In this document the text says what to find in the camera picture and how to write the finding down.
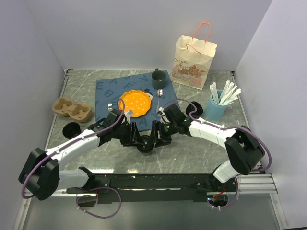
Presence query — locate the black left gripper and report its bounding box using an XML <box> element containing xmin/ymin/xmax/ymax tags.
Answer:
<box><xmin>113</xmin><ymin>121</ymin><xmax>144</xmax><ymax>147</ymax></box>

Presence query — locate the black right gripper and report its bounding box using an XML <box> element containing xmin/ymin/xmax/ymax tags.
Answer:
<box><xmin>147</xmin><ymin>120</ymin><xmax>178</xmax><ymax>148</ymax></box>

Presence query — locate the brown cardboard cup carrier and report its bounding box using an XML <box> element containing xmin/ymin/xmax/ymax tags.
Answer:
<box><xmin>52</xmin><ymin>97</ymin><xmax>92</xmax><ymax>123</ymax></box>

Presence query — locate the cream paper gift bag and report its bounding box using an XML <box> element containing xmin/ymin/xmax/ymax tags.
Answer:
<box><xmin>170</xmin><ymin>29</ymin><xmax>217</xmax><ymax>90</ymax></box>

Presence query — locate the dark translucent coffee cup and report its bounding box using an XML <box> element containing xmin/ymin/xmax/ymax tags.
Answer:
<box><xmin>141</xmin><ymin>149</ymin><xmax>153</xmax><ymax>156</ymax></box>

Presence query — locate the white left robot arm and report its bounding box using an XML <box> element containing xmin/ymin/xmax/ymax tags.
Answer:
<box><xmin>18</xmin><ymin>110</ymin><xmax>134</xmax><ymax>200</ymax></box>

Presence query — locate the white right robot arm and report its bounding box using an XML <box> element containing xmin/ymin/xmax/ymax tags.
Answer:
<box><xmin>147</xmin><ymin>104</ymin><xmax>265</xmax><ymax>191</ymax></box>

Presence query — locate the orange dotted plate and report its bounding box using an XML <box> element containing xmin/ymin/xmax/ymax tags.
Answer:
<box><xmin>118</xmin><ymin>90</ymin><xmax>152</xmax><ymax>118</ymax></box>

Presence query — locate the silver fork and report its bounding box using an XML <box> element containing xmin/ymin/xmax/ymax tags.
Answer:
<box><xmin>108</xmin><ymin>103</ymin><xmax>113</xmax><ymax>112</ymax></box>

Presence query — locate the bear figure coaster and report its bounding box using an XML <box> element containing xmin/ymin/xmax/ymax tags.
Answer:
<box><xmin>144</xmin><ymin>88</ymin><xmax>153</xmax><ymax>100</ymax></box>

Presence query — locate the silver spoon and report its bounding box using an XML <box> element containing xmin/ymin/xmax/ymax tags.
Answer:
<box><xmin>156</xmin><ymin>89</ymin><xmax>163</xmax><ymax>112</ymax></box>

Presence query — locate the blue letter placemat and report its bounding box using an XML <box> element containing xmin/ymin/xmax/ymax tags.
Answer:
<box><xmin>95</xmin><ymin>73</ymin><xmax>177</xmax><ymax>131</ymax></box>

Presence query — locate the dark green mug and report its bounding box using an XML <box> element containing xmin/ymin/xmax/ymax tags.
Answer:
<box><xmin>151</xmin><ymin>68</ymin><xmax>166</xmax><ymax>89</ymax></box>

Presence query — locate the light blue straw cup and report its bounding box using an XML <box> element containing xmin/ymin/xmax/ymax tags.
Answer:
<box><xmin>204</xmin><ymin>95</ymin><xmax>228</xmax><ymax>121</ymax></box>

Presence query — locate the white wrapped straw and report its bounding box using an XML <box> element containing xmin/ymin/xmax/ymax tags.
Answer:
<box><xmin>224</xmin><ymin>88</ymin><xmax>242</xmax><ymax>105</ymax></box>
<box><xmin>210</xmin><ymin>82</ymin><xmax>220</xmax><ymax>104</ymax></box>
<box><xmin>219</xmin><ymin>80</ymin><xmax>234</xmax><ymax>105</ymax></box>

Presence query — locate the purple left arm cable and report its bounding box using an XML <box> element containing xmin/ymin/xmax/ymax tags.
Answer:
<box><xmin>21</xmin><ymin>98</ymin><xmax>126</xmax><ymax>199</ymax></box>

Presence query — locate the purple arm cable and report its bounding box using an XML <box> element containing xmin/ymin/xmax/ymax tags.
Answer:
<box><xmin>21</xmin><ymin>98</ymin><xmax>126</xmax><ymax>199</ymax></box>
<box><xmin>155</xmin><ymin>98</ymin><xmax>273</xmax><ymax>172</ymax></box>

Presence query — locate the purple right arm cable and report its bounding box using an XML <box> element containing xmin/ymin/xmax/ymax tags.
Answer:
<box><xmin>155</xmin><ymin>98</ymin><xmax>273</xmax><ymax>172</ymax></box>

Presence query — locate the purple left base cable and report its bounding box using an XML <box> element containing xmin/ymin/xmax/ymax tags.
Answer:
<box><xmin>76</xmin><ymin>186</ymin><xmax>122</xmax><ymax>219</ymax></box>

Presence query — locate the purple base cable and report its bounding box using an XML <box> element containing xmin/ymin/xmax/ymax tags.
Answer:
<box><xmin>211</xmin><ymin>179</ymin><xmax>241</xmax><ymax>211</ymax></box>
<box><xmin>76</xmin><ymin>186</ymin><xmax>122</xmax><ymax>219</ymax></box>

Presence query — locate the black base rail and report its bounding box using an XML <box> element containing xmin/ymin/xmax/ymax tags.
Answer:
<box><xmin>66</xmin><ymin>173</ymin><xmax>236</xmax><ymax>204</ymax></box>

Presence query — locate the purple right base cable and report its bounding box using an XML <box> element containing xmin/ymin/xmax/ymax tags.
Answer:
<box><xmin>211</xmin><ymin>179</ymin><xmax>241</xmax><ymax>211</ymax></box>

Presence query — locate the aluminium frame rail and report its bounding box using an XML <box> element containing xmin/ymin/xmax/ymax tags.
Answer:
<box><xmin>238</xmin><ymin>174</ymin><xmax>277</xmax><ymax>194</ymax></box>

